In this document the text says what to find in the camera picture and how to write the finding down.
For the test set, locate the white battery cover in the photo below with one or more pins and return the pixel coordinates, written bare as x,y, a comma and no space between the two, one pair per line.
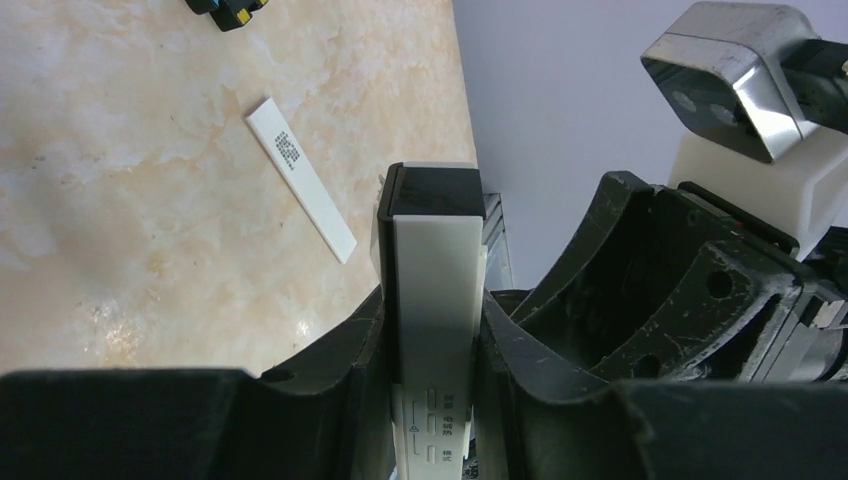
274,134

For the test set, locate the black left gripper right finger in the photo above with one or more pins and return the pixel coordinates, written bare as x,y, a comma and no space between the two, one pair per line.
538,416

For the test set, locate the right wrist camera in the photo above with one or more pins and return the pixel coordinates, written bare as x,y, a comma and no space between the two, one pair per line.
764,101

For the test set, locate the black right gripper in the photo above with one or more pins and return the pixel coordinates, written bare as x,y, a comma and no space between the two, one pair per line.
682,284

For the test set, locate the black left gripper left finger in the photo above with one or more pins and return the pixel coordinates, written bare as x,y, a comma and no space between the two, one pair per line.
321,414

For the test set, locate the white remote control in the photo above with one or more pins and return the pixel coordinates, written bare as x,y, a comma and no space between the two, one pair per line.
432,259

